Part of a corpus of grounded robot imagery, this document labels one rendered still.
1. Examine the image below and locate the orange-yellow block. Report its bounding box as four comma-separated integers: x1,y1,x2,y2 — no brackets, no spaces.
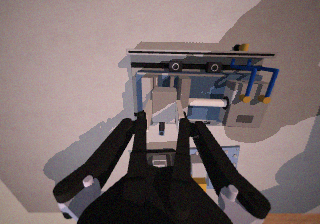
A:
193,177,206,192

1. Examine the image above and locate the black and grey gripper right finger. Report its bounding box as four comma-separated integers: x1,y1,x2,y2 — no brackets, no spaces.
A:
169,100,271,224

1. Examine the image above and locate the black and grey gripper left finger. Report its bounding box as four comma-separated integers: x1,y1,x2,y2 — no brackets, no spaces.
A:
53,99,152,222

